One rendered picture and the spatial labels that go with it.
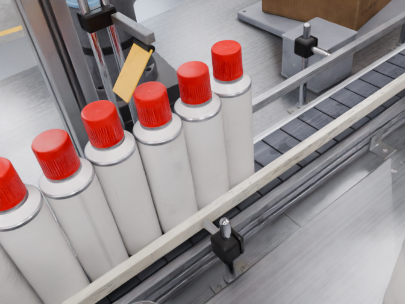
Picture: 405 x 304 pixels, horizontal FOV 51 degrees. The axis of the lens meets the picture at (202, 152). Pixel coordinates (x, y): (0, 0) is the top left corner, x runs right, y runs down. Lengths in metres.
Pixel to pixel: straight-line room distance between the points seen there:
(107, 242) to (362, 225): 0.30
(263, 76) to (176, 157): 0.47
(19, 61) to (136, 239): 0.73
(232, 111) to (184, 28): 0.64
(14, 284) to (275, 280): 0.27
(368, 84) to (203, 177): 0.39
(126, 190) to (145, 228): 0.07
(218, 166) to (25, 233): 0.22
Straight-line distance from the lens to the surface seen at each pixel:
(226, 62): 0.45
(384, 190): 0.59
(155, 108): 0.40
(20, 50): 1.19
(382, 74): 0.81
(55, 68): 0.51
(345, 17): 0.98
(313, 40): 0.71
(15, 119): 0.92
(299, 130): 0.66
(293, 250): 0.52
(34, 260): 0.43
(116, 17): 0.44
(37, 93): 0.98
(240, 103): 0.48
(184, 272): 0.53
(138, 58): 0.41
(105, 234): 0.45
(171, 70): 0.84
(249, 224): 0.56
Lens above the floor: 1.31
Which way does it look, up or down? 42 degrees down
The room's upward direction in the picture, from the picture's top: 8 degrees counter-clockwise
